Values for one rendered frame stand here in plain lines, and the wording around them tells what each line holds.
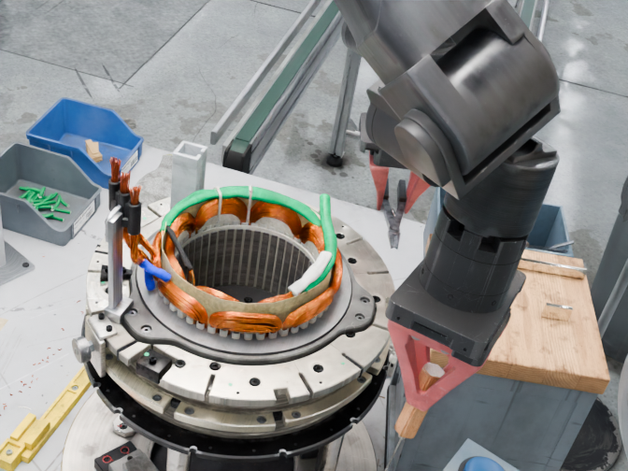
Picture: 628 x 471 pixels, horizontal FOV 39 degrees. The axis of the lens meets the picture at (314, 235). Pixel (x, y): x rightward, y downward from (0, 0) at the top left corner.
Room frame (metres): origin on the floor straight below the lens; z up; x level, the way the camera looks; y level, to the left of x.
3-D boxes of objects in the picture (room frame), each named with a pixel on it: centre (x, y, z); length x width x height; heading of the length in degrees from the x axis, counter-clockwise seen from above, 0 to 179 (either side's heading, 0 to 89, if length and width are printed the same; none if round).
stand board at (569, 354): (0.76, -0.23, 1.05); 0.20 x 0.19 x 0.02; 1
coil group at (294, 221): (0.76, 0.04, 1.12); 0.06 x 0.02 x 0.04; 82
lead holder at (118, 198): (0.63, 0.17, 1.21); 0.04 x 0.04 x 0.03; 82
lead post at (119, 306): (0.60, 0.17, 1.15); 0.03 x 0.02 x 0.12; 164
